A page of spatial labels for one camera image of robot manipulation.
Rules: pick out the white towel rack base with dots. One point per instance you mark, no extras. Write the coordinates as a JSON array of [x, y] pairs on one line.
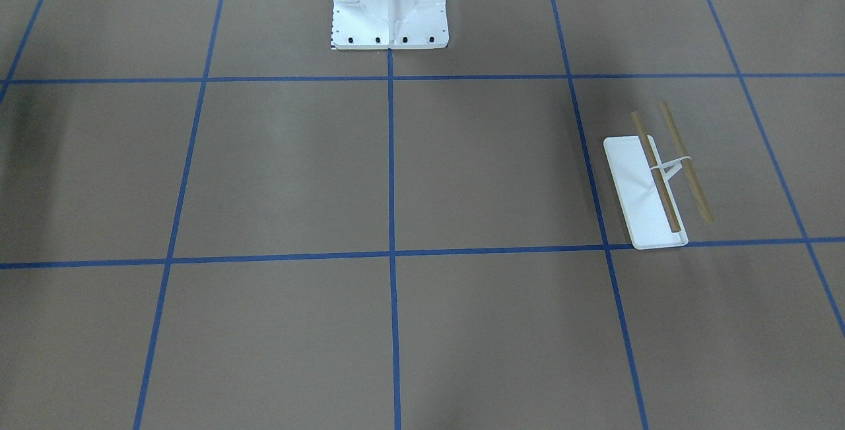
[[645, 216]]

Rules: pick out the wooden rack rod far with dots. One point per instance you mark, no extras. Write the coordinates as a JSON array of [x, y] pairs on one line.
[[691, 176]]

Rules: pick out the wooden rack rod near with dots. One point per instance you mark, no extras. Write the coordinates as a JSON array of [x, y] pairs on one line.
[[656, 173]]

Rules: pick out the wooden rack rod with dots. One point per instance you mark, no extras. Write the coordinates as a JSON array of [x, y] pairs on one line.
[[691, 176], [656, 173]]

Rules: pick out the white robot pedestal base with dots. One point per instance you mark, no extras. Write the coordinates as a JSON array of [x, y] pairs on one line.
[[389, 24]]

